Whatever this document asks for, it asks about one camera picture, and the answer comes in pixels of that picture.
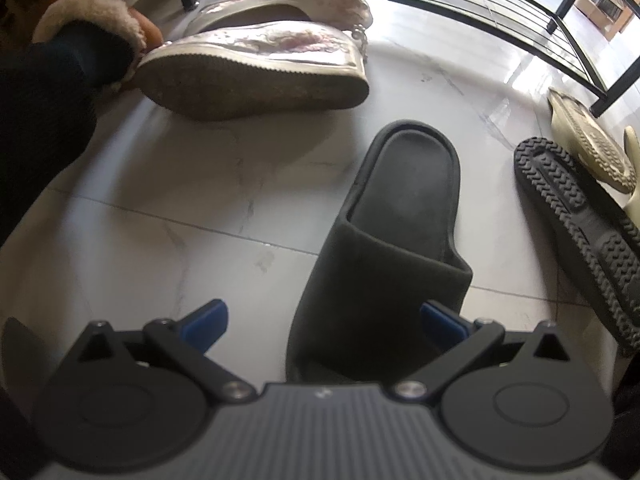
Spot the person's leg in dark trousers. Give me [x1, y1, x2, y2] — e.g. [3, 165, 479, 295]
[0, 22, 137, 247]

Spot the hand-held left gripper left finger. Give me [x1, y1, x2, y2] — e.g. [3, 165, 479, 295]
[65, 300, 254, 404]

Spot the dark grey open-toe slipper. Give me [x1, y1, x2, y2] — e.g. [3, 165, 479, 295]
[286, 119, 474, 387]

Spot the black treaded-sole slipper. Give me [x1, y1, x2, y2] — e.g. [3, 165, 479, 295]
[514, 136, 640, 357]

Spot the black metal shoe rack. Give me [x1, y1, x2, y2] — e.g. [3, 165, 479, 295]
[120, 0, 640, 119]

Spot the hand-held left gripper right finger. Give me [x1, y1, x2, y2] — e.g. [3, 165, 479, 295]
[392, 301, 586, 405]

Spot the brown fur-lined slipper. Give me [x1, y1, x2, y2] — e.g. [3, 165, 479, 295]
[30, 0, 164, 97]

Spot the brown wooden furniture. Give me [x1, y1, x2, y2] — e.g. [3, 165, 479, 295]
[570, 0, 636, 41]

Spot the pink white wedge shoe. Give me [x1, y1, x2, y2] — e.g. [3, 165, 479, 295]
[134, 21, 371, 122]
[182, 0, 376, 47]

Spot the cream shoe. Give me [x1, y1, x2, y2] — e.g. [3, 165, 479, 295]
[546, 86, 638, 195]
[622, 126, 640, 182]

